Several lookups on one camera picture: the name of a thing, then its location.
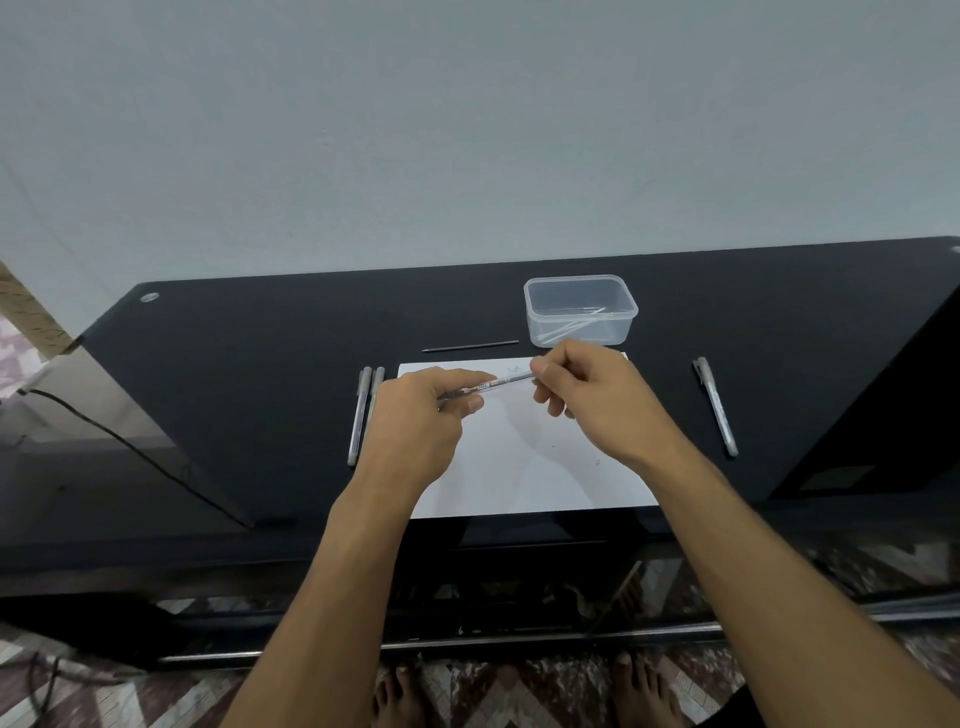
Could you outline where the person's right hand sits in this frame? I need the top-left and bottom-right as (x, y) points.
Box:
(530, 338), (681, 471)

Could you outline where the person's left hand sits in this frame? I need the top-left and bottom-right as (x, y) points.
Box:
(357, 367), (500, 500)

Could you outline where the clear ballpoint pen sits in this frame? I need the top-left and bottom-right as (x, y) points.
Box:
(437, 372), (537, 412)

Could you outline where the person's left forearm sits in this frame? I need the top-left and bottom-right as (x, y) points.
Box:
(221, 466), (426, 728)

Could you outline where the person's right forearm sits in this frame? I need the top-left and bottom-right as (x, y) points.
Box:
(636, 444), (960, 728)

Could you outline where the thin black pen refill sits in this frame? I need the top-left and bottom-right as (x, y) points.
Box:
(421, 340), (521, 354)

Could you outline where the clear plastic container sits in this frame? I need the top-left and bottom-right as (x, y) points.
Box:
(523, 275), (639, 348)

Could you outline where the white paper sheet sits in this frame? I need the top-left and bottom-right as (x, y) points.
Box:
(396, 351), (661, 520)

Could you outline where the grey capped pen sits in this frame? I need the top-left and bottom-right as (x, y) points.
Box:
(693, 357), (740, 459)
(347, 366), (374, 468)
(361, 366), (387, 451)

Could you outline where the black glass table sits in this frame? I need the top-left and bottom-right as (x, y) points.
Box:
(0, 236), (960, 670)

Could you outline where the person's left foot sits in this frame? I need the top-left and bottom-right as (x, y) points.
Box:
(372, 663), (429, 728)

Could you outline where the person's foot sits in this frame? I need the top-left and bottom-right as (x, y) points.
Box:
(372, 663), (429, 728)
(610, 652), (684, 728)

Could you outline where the person's right foot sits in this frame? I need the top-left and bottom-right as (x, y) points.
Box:
(610, 652), (684, 728)

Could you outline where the light wooden plank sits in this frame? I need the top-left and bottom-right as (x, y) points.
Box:
(0, 261), (76, 361)

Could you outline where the chrome table rail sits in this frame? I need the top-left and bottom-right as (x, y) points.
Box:
(157, 600), (960, 666)

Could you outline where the black cable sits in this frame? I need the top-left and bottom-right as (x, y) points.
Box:
(15, 387), (256, 530)

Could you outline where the grey floor cable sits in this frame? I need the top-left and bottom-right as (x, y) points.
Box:
(26, 651), (140, 714)

